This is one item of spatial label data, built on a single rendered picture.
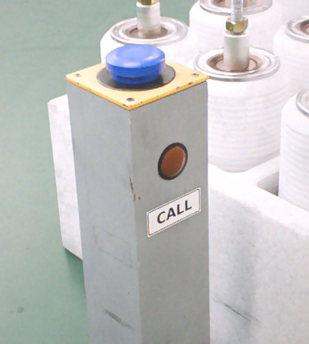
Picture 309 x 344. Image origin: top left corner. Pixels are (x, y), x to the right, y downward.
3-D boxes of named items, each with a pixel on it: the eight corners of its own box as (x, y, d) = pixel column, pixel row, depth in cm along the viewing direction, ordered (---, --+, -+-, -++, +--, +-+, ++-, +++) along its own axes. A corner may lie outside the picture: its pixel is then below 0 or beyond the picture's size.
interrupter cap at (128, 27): (201, 41, 82) (201, 34, 82) (126, 55, 80) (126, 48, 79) (169, 18, 88) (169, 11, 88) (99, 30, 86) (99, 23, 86)
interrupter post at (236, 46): (251, 63, 77) (252, 27, 75) (248, 74, 75) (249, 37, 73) (224, 62, 77) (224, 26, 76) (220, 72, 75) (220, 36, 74)
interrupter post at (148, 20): (165, 37, 83) (164, 3, 82) (142, 41, 83) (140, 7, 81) (156, 29, 85) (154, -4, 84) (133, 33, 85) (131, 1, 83)
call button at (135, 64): (178, 82, 58) (177, 52, 57) (132, 99, 56) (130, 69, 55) (140, 66, 61) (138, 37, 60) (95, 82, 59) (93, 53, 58)
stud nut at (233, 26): (252, 28, 74) (252, 19, 74) (237, 33, 73) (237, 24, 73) (236, 23, 75) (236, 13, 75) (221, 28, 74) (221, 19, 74)
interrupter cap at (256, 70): (283, 53, 78) (283, 46, 78) (276, 87, 72) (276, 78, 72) (200, 50, 80) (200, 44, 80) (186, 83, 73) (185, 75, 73)
